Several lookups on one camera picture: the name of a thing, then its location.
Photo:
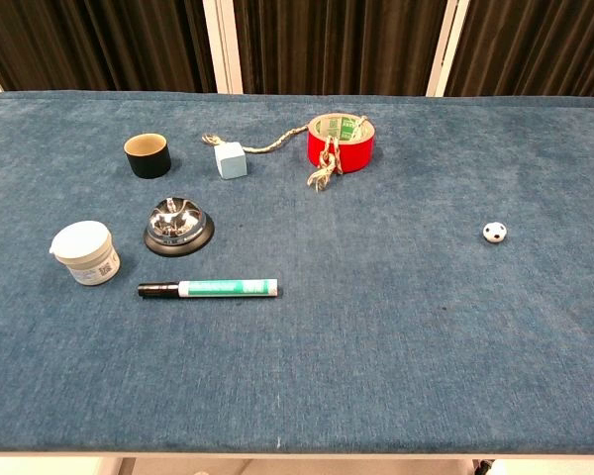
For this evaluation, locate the light blue cube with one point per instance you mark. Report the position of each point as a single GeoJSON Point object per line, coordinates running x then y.
{"type": "Point", "coordinates": [230, 160]}

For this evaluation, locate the small white soccer ball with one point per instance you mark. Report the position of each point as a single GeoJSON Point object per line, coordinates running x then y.
{"type": "Point", "coordinates": [494, 232]}

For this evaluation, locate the blue fabric table cloth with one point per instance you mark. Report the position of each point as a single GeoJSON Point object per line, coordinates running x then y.
{"type": "Point", "coordinates": [326, 346]}

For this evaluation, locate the white plastic jar with lid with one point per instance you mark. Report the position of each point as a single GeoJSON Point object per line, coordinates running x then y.
{"type": "Point", "coordinates": [86, 255]}

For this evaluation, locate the dark brown curtain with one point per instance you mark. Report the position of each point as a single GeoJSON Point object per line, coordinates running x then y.
{"type": "Point", "coordinates": [336, 44]}

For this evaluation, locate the green white marker black cap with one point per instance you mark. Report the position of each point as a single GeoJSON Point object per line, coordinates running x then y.
{"type": "Point", "coordinates": [218, 288]}

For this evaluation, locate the chrome desk bell black base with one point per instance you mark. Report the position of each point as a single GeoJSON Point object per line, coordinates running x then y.
{"type": "Point", "coordinates": [178, 226]}

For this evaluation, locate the black cup with beige inside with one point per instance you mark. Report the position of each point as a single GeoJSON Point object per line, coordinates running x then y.
{"type": "Point", "coordinates": [148, 158]}

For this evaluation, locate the red tape roll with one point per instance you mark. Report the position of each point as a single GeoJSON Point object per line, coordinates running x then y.
{"type": "Point", "coordinates": [352, 154]}

